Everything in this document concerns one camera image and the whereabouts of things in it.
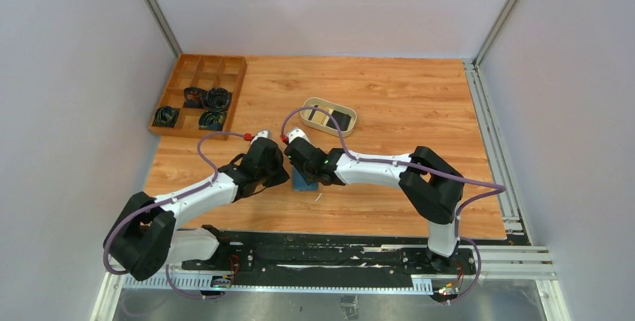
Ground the blue leather card holder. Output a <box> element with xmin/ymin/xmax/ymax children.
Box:
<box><xmin>291</xmin><ymin>167</ymin><xmax>319</xmax><ymax>192</ymax></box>

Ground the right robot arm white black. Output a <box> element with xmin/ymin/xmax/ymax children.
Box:
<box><xmin>284</xmin><ymin>138</ymin><xmax>464</xmax><ymax>275</ymax></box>

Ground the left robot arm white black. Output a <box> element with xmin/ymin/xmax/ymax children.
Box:
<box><xmin>103</xmin><ymin>130</ymin><xmax>290</xmax><ymax>281</ymax></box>

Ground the gold card in tray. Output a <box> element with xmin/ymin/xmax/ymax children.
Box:
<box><xmin>307</xmin><ymin>105</ymin><xmax>332</xmax><ymax>126</ymax></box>

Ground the beige oval tray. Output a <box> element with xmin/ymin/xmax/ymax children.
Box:
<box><xmin>300</xmin><ymin>97</ymin><xmax>358</xmax><ymax>137</ymax></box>

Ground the rolled dark belt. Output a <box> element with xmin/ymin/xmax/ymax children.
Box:
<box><xmin>202</xmin><ymin>87</ymin><xmax>232</xmax><ymax>112</ymax></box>
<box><xmin>198</xmin><ymin>111</ymin><xmax>226</xmax><ymax>131</ymax></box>
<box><xmin>183</xmin><ymin>87</ymin><xmax>207</xmax><ymax>108</ymax></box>
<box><xmin>151</xmin><ymin>106</ymin><xmax>180</xmax><ymax>128</ymax></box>

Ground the wooden compartment organizer box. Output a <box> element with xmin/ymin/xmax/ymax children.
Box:
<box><xmin>149</xmin><ymin>54</ymin><xmax>247</xmax><ymax>138</ymax></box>

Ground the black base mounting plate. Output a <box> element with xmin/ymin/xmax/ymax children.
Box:
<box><xmin>168</xmin><ymin>228</ymin><xmax>477</xmax><ymax>290</ymax></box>

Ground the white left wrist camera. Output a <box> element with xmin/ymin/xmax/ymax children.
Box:
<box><xmin>243</xmin><ymin>129</ymin><xmax>271</xmax><ymax>144</ymax></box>

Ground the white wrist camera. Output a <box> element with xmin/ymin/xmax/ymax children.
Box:
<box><xmin>243</xmin><ymin>129</ymin><xmax>271</xmax><ymax>144</ymax></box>
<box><xmin>280</xmin><ymin>127</ymin><xmax>310</xmax><ymax>144</ymax></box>

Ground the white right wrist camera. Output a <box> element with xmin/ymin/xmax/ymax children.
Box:
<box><xmin>280</xmin><ymin>127</ymin><xmax>310</xmax><ymax>144</ymax></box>

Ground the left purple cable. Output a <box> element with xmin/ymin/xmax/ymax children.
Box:
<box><xmin>103</xmin><ymin>131</ymin><xmax>254</xmax><ymax>301</ymax></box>

